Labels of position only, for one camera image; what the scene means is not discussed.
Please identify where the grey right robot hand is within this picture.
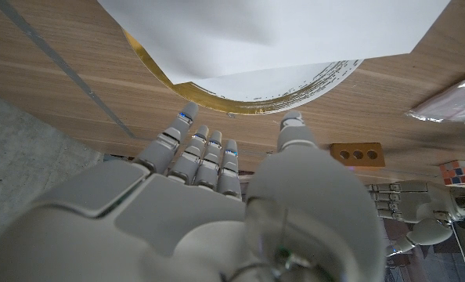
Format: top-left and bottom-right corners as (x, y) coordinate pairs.
(0, 101), (388, 282)

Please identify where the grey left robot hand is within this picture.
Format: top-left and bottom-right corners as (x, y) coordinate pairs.
(367, 179), (463, 255)

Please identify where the white paper sheet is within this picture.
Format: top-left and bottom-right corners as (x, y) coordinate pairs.
(97, 0), (452, 85)

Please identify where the brown block with three holes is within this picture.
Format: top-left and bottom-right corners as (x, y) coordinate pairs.
(329, 142), (386, 168)

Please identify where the pink cloth in clear packet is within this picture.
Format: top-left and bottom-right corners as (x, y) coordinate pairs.
(404, 76), (465, 126)

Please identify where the white paper plate gold rim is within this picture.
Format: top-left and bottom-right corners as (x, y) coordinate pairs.
(122, 29), (365, 116)

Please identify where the colourful puzzle cube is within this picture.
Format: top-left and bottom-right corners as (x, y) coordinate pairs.
(438, 159), (465, 186)

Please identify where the printed living room backdrop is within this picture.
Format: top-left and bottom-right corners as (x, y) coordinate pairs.
(380, 219), (465, 282)

